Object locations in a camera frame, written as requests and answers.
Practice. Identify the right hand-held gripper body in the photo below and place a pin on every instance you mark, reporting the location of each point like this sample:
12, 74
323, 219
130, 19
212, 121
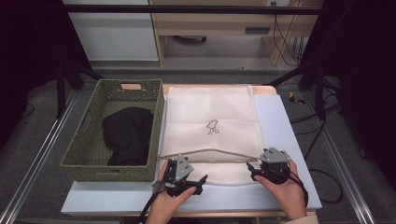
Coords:
275, 165

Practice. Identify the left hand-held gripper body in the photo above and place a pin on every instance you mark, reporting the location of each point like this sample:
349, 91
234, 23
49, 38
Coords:
179, 171

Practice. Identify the black garment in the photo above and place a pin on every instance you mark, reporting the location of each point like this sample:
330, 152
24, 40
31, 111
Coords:
127, 133

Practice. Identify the white mesh laundry bag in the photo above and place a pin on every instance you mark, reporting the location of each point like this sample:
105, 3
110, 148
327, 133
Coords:
199, 105

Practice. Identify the green woven basket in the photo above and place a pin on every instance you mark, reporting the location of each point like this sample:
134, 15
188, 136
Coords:
90, 149

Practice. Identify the person's right hand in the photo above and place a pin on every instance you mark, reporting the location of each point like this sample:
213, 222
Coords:
292, 196

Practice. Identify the person's left hand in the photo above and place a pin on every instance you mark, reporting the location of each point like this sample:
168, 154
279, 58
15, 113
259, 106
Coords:
163, 207

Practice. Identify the yellow and black tool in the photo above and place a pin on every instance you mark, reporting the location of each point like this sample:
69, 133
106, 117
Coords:
294, 98

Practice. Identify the black metal stand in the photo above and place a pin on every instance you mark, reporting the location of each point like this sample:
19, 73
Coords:
319, 93
60, 90

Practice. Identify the black curtain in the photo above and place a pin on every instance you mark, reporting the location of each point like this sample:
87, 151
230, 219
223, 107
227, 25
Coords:
364, 77
28, 62

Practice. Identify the white cabinet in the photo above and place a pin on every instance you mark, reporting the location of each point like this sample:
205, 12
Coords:
115, 34

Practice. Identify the aluminium floor rail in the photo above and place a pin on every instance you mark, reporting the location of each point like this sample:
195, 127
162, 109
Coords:
342, 161
34, 161

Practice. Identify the black metal frame bar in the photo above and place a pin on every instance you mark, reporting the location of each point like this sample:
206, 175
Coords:
186, 9

